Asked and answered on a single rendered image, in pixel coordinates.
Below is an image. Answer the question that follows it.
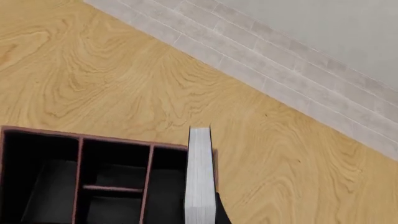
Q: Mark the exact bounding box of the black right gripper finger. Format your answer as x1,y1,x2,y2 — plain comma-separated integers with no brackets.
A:
214,192,233,224

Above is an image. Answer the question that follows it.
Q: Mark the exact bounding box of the book with white page edges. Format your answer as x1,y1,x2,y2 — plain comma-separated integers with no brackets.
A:
185,125,216,224

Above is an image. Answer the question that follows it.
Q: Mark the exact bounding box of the red-brown desk caddy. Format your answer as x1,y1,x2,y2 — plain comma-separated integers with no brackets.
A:
0,125,219,224

